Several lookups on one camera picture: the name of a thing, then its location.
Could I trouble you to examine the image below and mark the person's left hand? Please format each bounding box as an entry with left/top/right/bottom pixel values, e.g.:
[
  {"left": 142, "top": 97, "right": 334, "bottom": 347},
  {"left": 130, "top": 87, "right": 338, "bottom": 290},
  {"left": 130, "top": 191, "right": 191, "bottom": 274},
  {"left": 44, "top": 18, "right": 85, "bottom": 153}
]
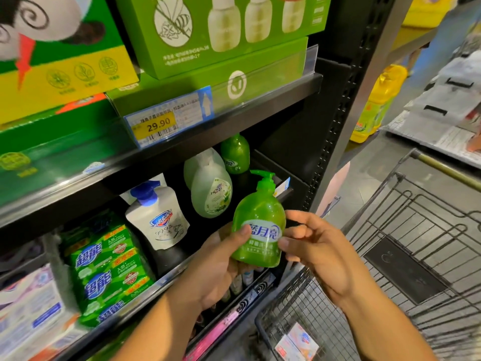
[{"left": 182, "top": 224, "right": 253, "bottom": 310}]

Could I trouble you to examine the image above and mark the person's right hand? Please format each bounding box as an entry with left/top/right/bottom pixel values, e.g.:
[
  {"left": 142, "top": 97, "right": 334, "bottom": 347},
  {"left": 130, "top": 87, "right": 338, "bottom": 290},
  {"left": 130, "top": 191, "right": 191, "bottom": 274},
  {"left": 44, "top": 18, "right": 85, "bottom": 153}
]
[{"left": 278, "top": 210, "right": 374, "bottom": 307}]

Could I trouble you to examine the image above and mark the bright green hand sanitizer bottle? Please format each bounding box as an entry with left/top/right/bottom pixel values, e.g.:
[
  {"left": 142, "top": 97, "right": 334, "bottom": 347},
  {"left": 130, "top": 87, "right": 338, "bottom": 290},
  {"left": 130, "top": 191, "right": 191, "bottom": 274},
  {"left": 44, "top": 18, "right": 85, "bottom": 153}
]
[
  {"left": 220, "top": 133, "right": 251, "bottom": 175},
  {"left": 231, "top": 170, "right": 287, "bottom": 269}
]

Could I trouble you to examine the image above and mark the white hand sanitizer bottle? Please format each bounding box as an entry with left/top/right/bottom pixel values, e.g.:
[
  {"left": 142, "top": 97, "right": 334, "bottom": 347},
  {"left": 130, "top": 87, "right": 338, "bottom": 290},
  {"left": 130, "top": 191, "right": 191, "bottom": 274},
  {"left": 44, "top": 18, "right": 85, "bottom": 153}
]
[
  {"left": 125, "top": 180, "right": 190, "bottom": 251},
  {"left": 120, "top": 172, "right": 168, "bottom": 206}
]

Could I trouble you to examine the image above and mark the stack of green soap boxes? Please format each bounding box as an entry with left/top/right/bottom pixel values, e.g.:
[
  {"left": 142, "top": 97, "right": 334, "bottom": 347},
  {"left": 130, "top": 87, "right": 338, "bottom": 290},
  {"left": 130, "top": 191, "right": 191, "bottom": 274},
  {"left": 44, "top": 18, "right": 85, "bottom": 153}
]
[{"left": 60, "top": 214, "right": 155, "bottom": 328}]

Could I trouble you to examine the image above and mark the pale green hand sanitizer bottle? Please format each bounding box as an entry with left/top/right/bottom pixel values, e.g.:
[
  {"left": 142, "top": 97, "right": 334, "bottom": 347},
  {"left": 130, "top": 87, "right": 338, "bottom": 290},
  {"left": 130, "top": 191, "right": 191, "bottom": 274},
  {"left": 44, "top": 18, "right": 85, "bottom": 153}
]
[{"left": 182, "top": 148, "right": 225, "bottom": 191}]

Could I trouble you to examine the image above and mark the stack of white purple soap boxes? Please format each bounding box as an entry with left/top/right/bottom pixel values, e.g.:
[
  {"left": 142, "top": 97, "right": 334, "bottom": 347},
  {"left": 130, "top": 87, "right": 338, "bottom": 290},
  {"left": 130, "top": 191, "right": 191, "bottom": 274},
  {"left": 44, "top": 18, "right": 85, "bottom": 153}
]
[{"left": 0, "top": 252, "right": 87, "bottom": 361}]

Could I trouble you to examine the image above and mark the person's left forearm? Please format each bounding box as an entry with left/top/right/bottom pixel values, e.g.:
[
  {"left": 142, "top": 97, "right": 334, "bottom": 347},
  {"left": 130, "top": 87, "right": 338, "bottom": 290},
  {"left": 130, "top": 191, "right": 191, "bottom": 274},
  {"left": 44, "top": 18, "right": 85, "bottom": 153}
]
[{"left": 113, "top": 285, "right": 219, "bottom": 361}]

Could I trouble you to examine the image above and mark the pink flat pack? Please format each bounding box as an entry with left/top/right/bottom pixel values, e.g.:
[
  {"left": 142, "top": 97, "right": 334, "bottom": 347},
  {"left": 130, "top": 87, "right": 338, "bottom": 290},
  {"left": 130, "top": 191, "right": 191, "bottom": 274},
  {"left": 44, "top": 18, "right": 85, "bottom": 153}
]
[{"left": 184, "top": 274, "right": 275, "bottom": 361}]

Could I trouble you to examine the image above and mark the white pink cart label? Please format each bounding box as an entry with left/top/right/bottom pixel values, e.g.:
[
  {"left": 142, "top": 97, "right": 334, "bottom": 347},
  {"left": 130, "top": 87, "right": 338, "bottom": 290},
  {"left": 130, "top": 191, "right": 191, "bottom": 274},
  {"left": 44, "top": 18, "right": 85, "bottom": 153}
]
[{"left": 274, "top": 321, "right": 320, "bottom": 361}]

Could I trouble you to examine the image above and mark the white blue price tag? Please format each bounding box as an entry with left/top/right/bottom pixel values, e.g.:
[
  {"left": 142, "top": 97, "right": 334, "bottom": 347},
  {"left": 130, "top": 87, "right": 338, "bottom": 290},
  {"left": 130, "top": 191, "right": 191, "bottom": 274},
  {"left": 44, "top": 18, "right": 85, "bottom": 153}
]
[{"left": 124, "top": 86, "right": 215, "bottom": 149}]

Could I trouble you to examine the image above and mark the yellow plastic pack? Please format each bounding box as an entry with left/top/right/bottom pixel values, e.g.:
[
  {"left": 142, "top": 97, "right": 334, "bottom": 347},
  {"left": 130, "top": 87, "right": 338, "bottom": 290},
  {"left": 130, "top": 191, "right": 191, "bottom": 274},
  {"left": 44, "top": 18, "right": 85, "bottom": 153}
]
[
  {"left": 402, "top": 0, "right": 458, "bottom": 29},
  {"left": 349, "top": 64, "right": 409, "bottom": 145}
]

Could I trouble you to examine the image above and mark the pile of white packaged goods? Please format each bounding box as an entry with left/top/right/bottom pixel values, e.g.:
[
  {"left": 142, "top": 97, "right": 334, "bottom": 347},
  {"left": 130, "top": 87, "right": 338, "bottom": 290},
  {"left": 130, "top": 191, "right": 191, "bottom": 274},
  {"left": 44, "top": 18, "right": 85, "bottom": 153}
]
[{"left": 387, "top": 52, "right": 481, "bottom": 170}]

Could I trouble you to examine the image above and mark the green box bottle print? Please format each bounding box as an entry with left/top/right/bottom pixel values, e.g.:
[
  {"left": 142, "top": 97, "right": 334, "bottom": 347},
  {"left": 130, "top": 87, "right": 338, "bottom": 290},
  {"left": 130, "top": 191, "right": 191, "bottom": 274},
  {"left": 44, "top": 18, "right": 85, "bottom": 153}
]
[{"left": 114, "top": 0, "right": 333, "bottom": 80}]

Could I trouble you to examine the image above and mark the green yellow cartoon box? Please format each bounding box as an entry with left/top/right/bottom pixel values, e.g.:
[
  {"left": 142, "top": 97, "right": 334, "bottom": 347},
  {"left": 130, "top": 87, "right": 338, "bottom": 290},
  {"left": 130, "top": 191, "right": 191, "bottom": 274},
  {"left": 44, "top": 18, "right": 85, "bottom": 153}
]
[{"left": 0, "top": 0, "right": 140, "bottom": 126}]

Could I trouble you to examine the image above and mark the wire basket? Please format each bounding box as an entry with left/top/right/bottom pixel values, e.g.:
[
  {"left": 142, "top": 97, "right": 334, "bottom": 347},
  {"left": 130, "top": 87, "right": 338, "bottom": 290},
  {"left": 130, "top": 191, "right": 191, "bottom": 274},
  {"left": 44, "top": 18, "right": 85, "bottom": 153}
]
[{"left": 256, "top": 150, "right": 481, "bottom": 361}]

